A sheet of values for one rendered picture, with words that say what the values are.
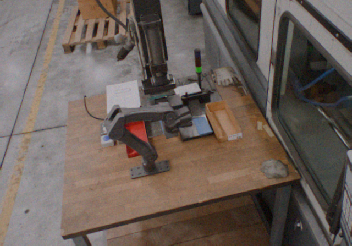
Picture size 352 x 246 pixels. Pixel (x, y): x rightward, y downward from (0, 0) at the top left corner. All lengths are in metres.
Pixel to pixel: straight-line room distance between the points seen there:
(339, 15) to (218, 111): 0.97
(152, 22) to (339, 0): 0.79
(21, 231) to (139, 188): 1.46
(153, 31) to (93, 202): 0.86
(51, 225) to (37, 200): 0.31
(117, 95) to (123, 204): 0.85
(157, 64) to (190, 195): 0.68
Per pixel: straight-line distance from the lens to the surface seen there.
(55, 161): 3.31
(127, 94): 2.25
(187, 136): 1.86
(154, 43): 1.73
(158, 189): 1.68
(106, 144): 1.92
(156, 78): 1.85
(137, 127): 1.98
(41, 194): 3.11
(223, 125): 1.93
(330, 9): 1.31
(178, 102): 1.98
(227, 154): 1.79
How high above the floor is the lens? 2.23
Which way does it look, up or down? 41 degrees down
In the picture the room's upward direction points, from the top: 9 degrees counter-clockwise
